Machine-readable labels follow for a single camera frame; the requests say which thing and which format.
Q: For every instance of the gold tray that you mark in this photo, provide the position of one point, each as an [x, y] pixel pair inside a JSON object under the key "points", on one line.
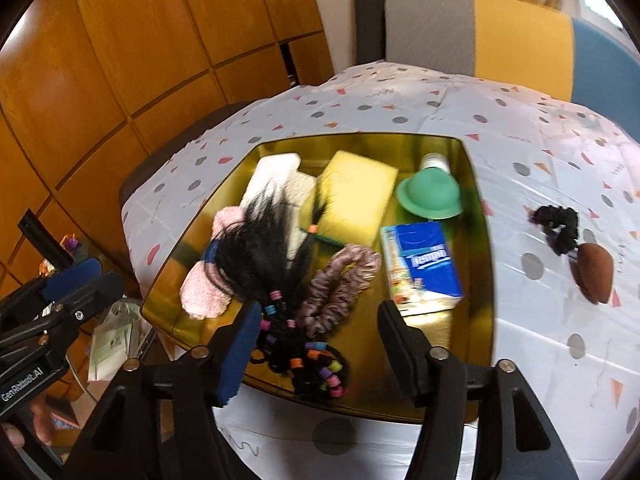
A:
{"points": [[280, 150]]}

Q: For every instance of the dotted white tablecloth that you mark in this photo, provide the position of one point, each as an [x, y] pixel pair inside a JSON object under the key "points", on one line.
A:
{"points": [[540, 320]]}

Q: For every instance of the black scrunchie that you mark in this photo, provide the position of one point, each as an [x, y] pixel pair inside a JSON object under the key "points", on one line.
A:
{"points": [[565, 230]]}

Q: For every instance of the pink towel blue band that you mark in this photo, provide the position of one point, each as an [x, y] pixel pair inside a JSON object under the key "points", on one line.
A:
{"points": [[205, 290]]}

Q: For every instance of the green silicone bottle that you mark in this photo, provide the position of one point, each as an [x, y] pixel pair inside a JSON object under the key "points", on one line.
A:
{"points": [[427, 195]]}

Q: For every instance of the person's left hand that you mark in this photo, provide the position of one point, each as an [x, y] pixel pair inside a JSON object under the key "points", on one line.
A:
{"points": [[44, 420]]}

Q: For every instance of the white sponge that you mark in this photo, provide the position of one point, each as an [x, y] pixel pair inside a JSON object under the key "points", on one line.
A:
{"points": [[272, 170]]}

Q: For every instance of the yellow sponge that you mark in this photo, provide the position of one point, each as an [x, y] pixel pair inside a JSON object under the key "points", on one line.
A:
{"points": [[360, 185]]}

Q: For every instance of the black beaded hair piece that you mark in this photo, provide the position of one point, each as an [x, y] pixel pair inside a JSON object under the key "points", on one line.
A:
{"points": [[260, 255]]}

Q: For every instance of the wooden wardrobe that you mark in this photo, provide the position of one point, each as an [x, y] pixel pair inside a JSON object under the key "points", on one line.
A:
{"points": [[125, 35]]}

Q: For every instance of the black rolled mat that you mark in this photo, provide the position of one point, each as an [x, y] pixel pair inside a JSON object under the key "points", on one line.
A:
{"points": [[370, 15]]}

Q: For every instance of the pink satin scrunchie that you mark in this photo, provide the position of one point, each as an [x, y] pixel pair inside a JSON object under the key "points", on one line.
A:
{"points": [[350, 265]]}

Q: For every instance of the white plastic bag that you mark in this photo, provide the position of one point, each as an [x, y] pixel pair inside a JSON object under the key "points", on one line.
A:
{"points": [[117, 345]]}

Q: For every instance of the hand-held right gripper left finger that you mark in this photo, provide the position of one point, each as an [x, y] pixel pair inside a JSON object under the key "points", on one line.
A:
{"points": [[235, 355]]}

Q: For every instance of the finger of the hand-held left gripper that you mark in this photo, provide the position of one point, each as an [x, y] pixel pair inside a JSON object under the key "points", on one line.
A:
{"points": [[75, 277], [45, 242]]}

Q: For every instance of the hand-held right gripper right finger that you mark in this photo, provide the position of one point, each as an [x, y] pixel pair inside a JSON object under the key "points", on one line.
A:
{"points": [[400, 345]]}

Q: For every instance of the multicolour chair backrest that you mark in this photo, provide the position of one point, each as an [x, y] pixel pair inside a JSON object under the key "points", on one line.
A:
{"points": [[520, 40]]}

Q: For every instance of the blue tissue pack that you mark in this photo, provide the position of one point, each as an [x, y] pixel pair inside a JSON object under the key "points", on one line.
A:
{"points": [[425, 265]]}

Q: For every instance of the brown makeup sponge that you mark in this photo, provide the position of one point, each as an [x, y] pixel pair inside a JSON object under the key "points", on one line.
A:
{"points": [[595, 270]]}

